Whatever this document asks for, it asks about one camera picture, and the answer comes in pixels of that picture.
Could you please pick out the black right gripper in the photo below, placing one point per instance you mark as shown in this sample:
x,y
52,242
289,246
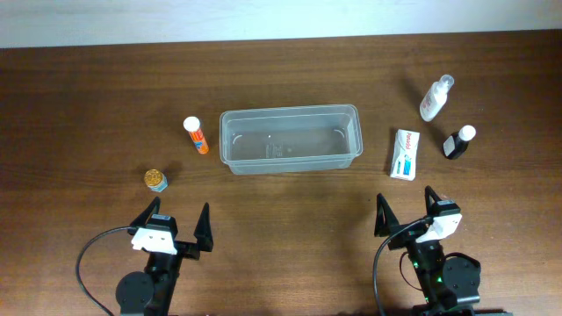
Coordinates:
x,y
404,240

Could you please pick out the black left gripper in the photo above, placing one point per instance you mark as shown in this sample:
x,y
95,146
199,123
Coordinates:
x,y
186,247

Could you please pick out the white Panadol medicine box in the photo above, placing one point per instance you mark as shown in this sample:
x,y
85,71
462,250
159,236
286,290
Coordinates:
x,y
404,155

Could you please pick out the dark brown syrup bottle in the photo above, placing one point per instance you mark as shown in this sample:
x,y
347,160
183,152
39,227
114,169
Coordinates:
x,y
457,143

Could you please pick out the white calamine lotion bottle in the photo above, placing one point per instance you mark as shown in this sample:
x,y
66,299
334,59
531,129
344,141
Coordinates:
x,y
436,97

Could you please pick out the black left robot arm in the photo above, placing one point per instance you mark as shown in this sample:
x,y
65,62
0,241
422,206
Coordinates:
x,y
150,291

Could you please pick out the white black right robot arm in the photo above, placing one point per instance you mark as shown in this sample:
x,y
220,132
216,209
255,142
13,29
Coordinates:
x,y
449,282

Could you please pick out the clear plastic container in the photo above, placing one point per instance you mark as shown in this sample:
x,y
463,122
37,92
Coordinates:
x,y
290,139

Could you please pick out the small gold-lid jar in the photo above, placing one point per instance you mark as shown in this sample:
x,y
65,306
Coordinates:
x,y
155,180

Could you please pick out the orange effervescent tablet tube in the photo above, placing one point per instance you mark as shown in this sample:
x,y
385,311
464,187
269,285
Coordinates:
x,y
193,126

